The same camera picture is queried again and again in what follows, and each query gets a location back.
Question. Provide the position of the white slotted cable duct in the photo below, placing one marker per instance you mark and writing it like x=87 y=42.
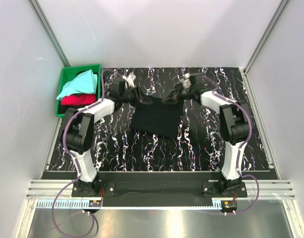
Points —
x=95 y=204

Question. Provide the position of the right aluminium corner post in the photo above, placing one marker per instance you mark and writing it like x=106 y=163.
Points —
x=266 y=34

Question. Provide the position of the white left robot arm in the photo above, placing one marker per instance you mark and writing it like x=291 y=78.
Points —
x=78 y=133

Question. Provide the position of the aluminium frame rail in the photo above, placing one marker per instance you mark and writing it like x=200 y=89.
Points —
x=45 y=188

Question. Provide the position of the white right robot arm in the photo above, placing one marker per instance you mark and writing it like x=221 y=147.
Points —
x=234 y=116

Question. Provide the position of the green plastic bin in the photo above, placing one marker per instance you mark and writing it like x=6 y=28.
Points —
x=69 y=73

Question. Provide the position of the aluminium corner post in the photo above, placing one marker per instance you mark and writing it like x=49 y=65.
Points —
x=266 y=34
x=49 y=32

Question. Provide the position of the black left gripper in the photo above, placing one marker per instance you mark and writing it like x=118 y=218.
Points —
x=140 y=97

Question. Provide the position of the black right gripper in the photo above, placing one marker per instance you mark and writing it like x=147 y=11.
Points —
x=175 y=95

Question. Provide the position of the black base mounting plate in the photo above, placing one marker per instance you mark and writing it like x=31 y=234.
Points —
x=189 y=188

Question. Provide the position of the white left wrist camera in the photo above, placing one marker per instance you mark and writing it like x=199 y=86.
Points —
x=130 y=80

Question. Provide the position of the light blue t shirt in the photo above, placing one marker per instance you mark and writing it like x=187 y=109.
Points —
x=84 y=83

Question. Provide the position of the black marble pattern mat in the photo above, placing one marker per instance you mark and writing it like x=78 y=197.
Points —
x=197 y=145

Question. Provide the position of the left aluminium corner post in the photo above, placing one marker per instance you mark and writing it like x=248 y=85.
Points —
x=49 y=32

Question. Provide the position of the black folded shirt in bin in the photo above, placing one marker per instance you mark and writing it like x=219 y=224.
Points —
x=62 y=108

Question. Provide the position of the red t shirt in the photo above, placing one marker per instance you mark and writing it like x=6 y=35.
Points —
x=78 y=100

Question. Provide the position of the black t shirt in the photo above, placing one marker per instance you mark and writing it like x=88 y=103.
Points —
x=158 y=118

